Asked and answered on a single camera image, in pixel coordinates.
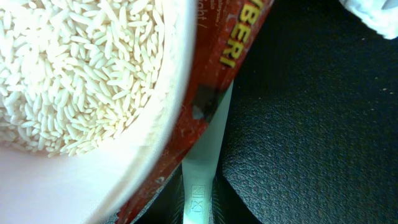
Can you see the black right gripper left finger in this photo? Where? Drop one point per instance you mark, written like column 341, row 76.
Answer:
column 168, row 206

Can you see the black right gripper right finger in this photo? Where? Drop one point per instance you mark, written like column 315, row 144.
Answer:
column 227, row 206

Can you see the mint green plastic knife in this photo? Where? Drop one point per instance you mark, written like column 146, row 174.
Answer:
column 200, row 163

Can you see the pink bowl with grains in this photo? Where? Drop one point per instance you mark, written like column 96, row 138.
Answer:
column 90, row 91

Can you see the red sauce packet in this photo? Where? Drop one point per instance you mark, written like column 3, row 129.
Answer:
column 225, row 33

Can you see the white tissue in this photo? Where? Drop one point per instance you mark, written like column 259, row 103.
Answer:
column 378, row 15

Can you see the round black tray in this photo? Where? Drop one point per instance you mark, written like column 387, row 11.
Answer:
column 311, row 132

